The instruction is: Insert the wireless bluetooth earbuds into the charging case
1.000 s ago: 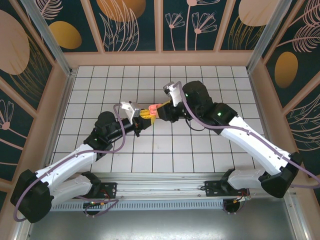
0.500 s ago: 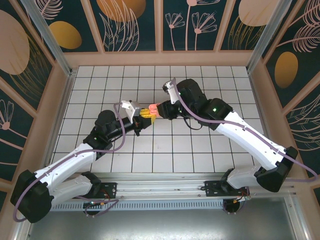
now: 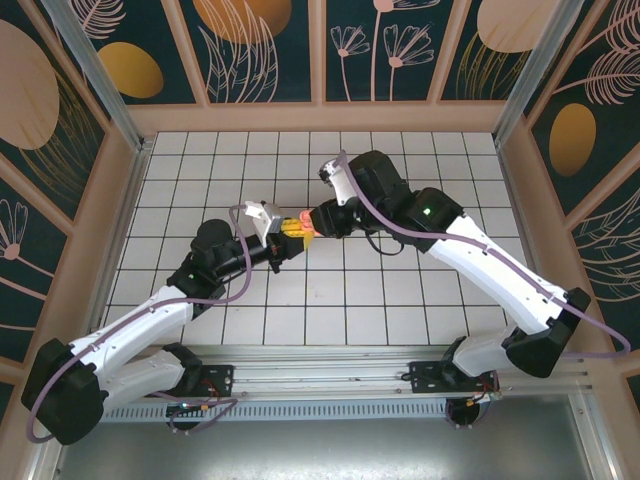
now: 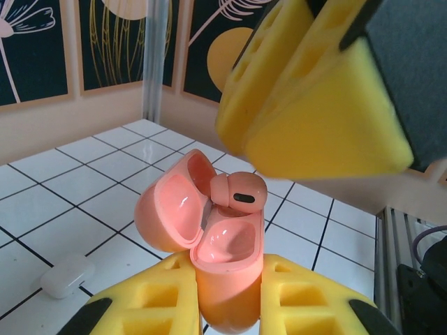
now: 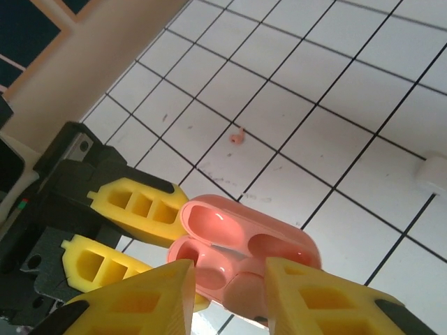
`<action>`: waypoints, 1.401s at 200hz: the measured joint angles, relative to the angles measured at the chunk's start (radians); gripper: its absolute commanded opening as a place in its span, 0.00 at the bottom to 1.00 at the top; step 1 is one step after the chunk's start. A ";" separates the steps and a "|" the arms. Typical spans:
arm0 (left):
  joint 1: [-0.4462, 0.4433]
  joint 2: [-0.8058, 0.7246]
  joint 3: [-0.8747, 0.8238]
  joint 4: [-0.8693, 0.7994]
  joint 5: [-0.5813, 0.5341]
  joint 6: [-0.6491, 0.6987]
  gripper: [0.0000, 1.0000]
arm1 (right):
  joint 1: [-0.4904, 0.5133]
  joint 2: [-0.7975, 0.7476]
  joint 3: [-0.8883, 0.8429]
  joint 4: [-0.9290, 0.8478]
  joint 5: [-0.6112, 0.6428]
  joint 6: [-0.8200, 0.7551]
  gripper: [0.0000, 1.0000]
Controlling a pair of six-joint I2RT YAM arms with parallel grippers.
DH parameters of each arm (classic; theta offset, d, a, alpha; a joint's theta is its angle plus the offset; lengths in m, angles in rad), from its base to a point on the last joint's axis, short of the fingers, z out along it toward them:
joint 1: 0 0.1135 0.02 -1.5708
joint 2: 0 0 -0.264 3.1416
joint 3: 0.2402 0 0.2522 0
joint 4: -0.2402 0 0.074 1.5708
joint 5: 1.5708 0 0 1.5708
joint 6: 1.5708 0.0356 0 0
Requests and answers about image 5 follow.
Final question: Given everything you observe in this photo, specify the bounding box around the pink earbud charging case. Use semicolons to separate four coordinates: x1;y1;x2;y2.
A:
166;194;322;327

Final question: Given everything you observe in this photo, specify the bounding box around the pale circle gold lines panel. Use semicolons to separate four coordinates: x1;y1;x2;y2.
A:
61;0;96;15

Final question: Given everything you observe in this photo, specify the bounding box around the single pink flower wall panel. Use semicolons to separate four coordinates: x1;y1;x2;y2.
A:
0;0;62;92

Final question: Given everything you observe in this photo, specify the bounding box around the pink earbud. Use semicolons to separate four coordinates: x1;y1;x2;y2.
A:
228;128;247;146

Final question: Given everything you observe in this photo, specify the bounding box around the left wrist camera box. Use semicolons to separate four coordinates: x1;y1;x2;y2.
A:
0;134;40;224

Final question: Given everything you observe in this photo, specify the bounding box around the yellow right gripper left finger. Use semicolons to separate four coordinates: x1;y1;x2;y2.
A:
33;260;196;335

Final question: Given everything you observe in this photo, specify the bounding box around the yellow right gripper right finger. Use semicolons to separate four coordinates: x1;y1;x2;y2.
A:
264;256;439;335

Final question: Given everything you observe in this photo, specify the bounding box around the white earbud charging case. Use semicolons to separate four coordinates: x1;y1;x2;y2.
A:
414;151;447;194

